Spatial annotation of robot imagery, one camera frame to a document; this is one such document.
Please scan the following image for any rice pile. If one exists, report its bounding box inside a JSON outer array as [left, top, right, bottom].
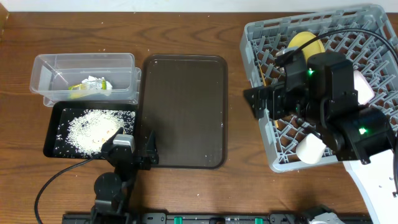
[[54, 108, 136, 158]]

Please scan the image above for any white cup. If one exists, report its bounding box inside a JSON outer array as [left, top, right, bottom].
[[296, 134, 326, 164]]

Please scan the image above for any yellow plate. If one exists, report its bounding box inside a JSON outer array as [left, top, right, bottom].
[[287, 31, 326, 63]]

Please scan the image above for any white tissue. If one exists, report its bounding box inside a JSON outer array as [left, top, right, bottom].
[[80, 76, 113, 96]]

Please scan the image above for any green snack wrapper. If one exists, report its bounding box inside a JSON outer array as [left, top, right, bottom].
[[68, 79, 107, 100]]

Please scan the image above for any pink bowl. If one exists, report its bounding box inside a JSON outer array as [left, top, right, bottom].
[[354, 70, 375, 105]]

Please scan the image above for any grey dishwasher rack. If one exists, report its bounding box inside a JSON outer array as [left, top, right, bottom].
[[240, 4, 397, 173]]

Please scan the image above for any wooden chopstick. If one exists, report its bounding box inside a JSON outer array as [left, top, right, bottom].
[[259, 65, 267, 86]]

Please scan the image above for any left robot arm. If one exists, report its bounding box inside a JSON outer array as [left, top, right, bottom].
[[89, 128, 159, 224]]

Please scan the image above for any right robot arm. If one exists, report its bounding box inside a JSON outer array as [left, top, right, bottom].
[[243, 51, 397, 223]]

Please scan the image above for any black waste tray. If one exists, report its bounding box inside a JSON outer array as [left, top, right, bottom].
[[43, 101, 138, 159]]

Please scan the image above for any brown serving tray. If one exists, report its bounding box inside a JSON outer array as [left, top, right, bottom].
[[137, 54, 228, 170]]

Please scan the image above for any clear plastic bin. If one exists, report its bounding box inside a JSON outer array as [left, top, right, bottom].
[[30, 53, 141, 107]]

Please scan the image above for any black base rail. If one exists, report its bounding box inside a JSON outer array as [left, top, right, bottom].
[[62, 205, 373, 224]]

